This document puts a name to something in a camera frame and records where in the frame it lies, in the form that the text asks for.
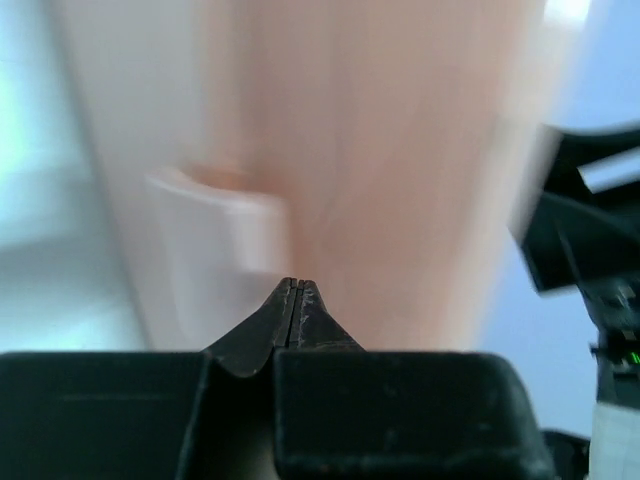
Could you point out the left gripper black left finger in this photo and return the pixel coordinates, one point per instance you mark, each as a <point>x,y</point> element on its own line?
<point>148,415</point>

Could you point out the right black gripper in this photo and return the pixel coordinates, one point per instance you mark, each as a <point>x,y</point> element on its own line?
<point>590,240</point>

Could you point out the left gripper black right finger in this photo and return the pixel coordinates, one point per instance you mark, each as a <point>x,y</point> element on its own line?
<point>341,412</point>

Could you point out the pink plastic toolbox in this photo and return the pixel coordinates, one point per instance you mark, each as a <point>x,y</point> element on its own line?
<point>382,149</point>

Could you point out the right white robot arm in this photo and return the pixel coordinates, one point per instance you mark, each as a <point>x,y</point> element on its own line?
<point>612,451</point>

